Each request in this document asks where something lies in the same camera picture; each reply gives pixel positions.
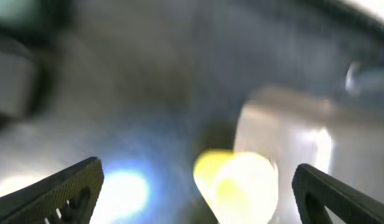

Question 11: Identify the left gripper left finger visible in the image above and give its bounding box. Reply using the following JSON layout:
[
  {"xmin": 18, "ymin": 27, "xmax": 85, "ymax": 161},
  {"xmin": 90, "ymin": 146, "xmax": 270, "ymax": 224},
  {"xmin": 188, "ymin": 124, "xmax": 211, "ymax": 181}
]
[{"xmin": 0, "ymin": 156, "xmax": 105, "ymax": 224}]

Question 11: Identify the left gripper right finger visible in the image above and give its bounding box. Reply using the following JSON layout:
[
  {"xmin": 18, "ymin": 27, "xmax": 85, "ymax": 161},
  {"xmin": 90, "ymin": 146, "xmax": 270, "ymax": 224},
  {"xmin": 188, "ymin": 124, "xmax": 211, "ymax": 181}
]
[{"xmin": 291, "ymin": 163, "xmax": 384, "ymax": 224}]

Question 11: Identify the white cup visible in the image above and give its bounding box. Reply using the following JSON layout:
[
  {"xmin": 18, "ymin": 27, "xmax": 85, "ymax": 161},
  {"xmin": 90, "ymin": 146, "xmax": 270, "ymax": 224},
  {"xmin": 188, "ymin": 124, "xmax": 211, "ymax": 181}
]
[{"xmin": 233, "ymin": 86, "xmax": 335, "ymax": 224}]

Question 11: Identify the yellow cup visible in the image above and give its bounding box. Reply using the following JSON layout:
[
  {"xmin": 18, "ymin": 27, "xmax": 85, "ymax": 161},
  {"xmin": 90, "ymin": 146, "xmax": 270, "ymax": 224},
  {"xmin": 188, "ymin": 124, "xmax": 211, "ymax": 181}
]
[{"xmin": 192, "ymin": 149, "xmax": 279, "ymax": 224}]

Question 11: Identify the steel sink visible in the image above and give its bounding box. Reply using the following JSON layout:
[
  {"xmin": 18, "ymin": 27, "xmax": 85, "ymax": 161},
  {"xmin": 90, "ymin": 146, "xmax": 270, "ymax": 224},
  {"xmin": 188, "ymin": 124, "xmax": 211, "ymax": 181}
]
[{"xmin": 0, "ymin": 0, "xmax": 384, "ymax": 224}]

